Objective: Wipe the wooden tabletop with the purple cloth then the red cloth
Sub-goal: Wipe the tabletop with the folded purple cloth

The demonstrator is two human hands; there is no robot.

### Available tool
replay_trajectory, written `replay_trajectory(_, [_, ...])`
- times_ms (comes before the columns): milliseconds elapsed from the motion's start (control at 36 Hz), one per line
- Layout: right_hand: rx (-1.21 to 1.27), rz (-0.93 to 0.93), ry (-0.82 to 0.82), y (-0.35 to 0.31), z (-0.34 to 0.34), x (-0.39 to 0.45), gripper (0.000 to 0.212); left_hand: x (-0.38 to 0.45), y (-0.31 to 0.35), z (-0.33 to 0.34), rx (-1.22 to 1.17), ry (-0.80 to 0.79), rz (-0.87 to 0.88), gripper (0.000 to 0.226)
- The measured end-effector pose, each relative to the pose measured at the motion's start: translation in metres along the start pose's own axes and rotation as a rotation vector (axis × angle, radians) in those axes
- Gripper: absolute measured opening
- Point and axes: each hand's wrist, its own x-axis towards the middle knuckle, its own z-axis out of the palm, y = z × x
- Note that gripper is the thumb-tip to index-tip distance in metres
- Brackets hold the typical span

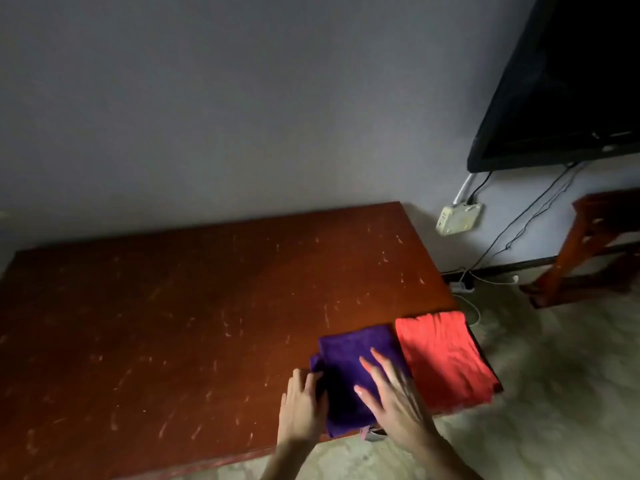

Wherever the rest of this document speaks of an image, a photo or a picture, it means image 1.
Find person's left hand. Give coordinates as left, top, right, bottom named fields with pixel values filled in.
left=277, top=367, right=329, bottom=448

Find person's right hand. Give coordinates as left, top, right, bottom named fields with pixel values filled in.
left=353, top=347, right=441, bottom=453

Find red cloth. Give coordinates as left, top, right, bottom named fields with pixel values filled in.
left=395, top=310, right=503, bottom=415

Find purple cloth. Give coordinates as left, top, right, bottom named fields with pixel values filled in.
left=309, top=323, right=413, bottom=441

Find brown wooden table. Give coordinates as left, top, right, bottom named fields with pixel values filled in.
left=0, top=201, right=503, bottom=480

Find brown wooden stool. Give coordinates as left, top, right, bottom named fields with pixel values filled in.
left=519, top=187, right=640, bottom=309

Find black television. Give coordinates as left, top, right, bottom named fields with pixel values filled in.
left=467, top=0, right=640, bottom=173

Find white cable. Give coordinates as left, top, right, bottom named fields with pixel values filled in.
left=459, top=272, right=521, bottom=327

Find cream wall junction box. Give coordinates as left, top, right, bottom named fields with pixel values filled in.
left=436, top=203, right=483, bottom=237

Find white wall conduit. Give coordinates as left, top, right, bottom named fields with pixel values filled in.
left=452, top=172, right=476, bottom=205

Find thick black cable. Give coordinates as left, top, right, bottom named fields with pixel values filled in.
left=467, top=170, right=493, bottom=205

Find thin black television cables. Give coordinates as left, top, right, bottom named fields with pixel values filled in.
left=439, top=162, right=589, bottom=275

